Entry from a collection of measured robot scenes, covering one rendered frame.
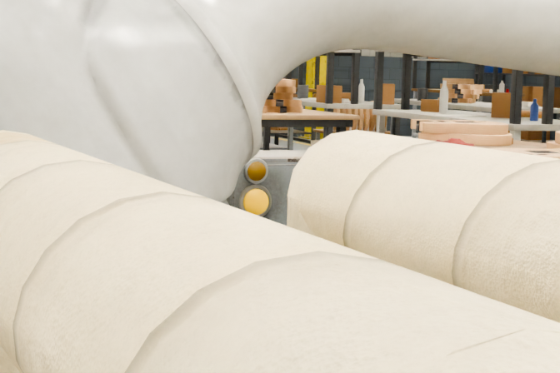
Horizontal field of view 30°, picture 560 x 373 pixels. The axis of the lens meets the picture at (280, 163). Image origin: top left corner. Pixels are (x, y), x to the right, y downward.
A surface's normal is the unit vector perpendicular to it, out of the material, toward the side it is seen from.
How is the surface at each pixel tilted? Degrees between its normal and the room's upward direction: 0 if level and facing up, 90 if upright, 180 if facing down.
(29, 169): 28
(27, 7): 71
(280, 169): 90
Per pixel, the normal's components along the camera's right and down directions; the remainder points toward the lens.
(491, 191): -0.63, -0.68
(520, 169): -0.40, -0.87
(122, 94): 0.55, -0.07
